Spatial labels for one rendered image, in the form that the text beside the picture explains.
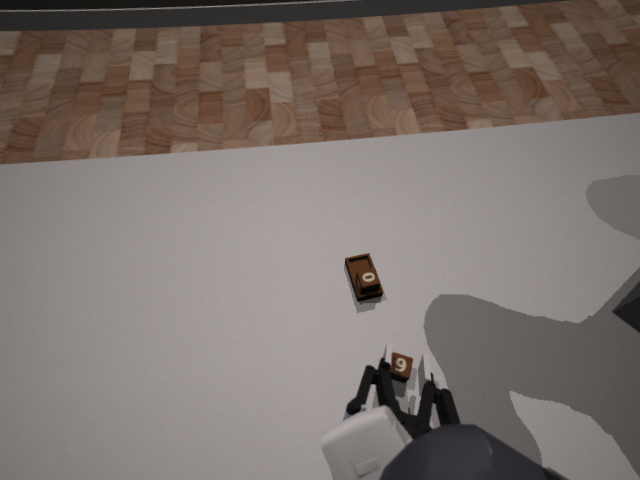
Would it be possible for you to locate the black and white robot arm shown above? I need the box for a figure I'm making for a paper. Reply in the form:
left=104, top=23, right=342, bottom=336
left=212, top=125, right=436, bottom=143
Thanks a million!
left=321, top=405, right=569, bottom=480

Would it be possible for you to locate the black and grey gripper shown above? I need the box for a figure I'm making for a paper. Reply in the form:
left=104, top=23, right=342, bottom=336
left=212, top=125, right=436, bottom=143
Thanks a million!
left=343, top=343, right=461, bottom=440

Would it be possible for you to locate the brown wooden cube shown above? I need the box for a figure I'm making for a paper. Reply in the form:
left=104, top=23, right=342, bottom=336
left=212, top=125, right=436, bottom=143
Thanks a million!
left=355, top=268, right=381, bottom=295
left=390, top=352, right=413, bottom=383

